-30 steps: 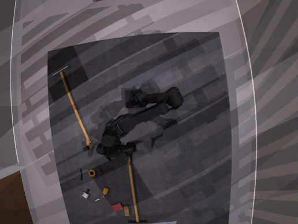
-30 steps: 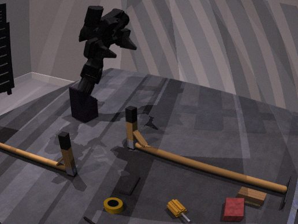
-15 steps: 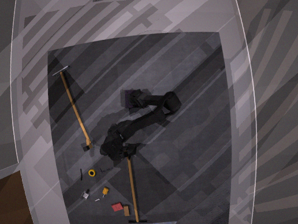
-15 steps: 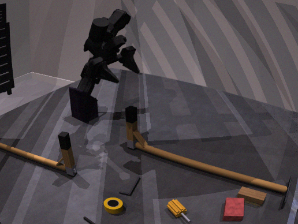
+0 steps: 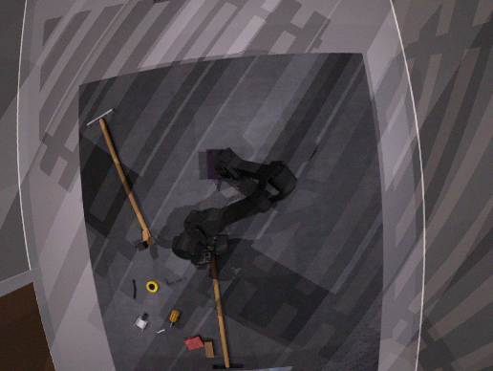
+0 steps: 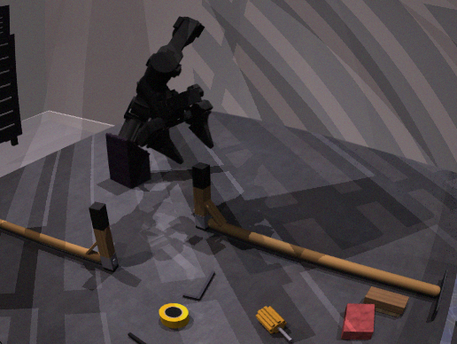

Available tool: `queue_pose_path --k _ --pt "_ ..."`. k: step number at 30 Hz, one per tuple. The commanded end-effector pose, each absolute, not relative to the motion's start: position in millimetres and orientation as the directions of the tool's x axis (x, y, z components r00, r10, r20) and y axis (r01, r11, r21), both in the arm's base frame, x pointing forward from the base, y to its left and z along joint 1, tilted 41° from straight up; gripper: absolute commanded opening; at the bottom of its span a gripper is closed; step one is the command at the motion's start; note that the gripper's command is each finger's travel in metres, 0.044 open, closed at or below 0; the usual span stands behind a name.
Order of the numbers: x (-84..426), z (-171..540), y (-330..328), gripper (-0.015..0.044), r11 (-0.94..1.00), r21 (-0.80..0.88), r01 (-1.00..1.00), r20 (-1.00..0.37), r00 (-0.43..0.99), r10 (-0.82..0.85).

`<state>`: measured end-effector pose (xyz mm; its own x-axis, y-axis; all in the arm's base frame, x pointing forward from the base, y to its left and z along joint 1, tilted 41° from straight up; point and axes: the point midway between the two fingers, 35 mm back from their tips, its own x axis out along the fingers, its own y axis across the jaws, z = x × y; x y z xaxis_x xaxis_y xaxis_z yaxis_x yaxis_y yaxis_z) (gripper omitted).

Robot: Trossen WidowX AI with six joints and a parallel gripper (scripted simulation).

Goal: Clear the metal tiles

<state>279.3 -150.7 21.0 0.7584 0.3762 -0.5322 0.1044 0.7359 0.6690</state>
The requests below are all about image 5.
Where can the brown rectangular block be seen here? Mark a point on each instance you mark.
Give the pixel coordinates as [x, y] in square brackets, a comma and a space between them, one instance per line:
[209, 349]

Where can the red block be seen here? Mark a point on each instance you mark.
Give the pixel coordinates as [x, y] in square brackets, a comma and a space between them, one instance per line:
[194, 342]

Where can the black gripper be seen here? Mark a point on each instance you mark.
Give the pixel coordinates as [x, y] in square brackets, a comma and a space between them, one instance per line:
[221, 243]

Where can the yellow ring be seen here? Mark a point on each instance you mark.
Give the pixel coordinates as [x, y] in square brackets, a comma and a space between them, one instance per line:
[152, 286]

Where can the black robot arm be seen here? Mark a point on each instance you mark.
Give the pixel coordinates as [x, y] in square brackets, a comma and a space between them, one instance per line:
[213, 220]

